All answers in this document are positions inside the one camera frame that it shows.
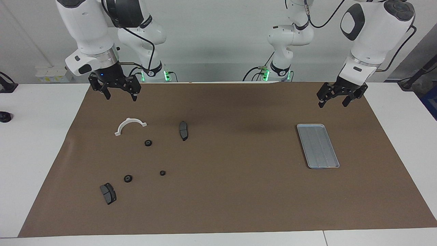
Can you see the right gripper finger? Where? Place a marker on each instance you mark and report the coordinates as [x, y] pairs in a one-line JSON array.
[[134, 95], [107, 94]]

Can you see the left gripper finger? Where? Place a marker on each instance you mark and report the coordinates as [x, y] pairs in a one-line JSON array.
[[321, 102], [347, 100]]

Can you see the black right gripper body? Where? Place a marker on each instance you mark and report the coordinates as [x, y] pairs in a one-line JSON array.
[[112, 78]]

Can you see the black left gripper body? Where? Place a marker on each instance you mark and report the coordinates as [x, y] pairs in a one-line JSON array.
[[344, 88]]

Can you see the large black bearing gear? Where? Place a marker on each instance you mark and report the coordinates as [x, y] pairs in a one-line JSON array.
[[128, 178], [148, 142]]

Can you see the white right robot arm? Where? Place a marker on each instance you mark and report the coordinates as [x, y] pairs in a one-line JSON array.
[[85, 27]]

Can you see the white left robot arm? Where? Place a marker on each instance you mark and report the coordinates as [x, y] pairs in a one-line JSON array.
[[372, 37]]

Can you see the silver metal tray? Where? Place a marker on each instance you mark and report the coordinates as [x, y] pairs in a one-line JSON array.
[[317, 147]]

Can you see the long curved dark brake pad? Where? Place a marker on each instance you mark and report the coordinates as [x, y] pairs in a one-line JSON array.
[[183, 130]]

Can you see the black stand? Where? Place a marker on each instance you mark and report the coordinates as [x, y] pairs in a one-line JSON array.
[[414, 77]]

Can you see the blue box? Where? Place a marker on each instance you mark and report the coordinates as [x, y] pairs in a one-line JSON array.
[[431, 102]]

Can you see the black table clamp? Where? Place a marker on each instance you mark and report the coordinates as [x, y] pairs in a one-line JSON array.
[[7, 87]]

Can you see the short dark grey brake pad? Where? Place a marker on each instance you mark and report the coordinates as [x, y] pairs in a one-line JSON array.
[[108, 194]]

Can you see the black round knob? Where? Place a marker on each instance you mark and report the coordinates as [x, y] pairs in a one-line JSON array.
[[5, 117]]

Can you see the brown table mat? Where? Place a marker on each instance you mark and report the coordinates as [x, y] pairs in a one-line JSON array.
[[222, 191]]

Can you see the white curved plastic bracket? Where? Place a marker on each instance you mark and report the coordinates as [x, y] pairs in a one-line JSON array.
[[129, 120]]

